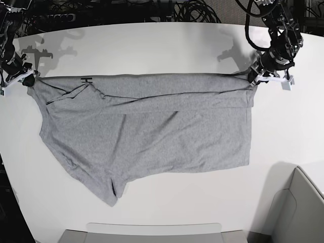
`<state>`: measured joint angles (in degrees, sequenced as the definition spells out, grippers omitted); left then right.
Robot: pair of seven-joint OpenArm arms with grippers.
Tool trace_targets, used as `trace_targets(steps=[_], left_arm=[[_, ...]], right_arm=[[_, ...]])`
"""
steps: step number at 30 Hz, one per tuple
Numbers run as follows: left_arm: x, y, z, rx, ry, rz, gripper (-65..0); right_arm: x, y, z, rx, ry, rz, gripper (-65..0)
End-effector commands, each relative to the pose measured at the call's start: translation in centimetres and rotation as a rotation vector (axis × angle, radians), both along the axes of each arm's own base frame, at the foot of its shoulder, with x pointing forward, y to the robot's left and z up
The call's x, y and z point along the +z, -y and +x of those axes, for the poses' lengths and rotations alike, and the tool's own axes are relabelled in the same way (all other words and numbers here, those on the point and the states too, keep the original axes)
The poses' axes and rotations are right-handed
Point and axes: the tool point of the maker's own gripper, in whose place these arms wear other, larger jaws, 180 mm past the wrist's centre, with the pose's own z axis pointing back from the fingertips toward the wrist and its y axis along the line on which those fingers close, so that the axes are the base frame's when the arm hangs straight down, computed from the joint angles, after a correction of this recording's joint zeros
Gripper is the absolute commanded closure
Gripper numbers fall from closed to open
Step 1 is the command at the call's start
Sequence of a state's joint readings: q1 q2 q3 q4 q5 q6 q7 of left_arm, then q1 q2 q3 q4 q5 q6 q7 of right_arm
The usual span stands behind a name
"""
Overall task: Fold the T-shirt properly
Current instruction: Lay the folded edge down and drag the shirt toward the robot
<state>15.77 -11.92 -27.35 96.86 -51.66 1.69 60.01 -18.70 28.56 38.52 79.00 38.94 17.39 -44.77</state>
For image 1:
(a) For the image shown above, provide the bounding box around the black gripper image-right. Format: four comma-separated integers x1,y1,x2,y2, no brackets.
248,51,295,87

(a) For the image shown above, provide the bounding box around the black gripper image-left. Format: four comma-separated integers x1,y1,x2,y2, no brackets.
1,61,39,88

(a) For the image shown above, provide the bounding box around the grey T-shirt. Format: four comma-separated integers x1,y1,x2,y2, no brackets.
27,73,257,206

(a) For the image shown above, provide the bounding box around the grey chair bottom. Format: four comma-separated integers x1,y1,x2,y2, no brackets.
59,223,247,242

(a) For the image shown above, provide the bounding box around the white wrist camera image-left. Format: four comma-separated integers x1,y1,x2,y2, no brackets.
0,87,6,97

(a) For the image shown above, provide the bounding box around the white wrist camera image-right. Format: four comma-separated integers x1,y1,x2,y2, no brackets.
281,75,295,91

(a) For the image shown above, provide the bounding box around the black cable bundle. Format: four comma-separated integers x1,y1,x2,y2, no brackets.
174,1,222,24

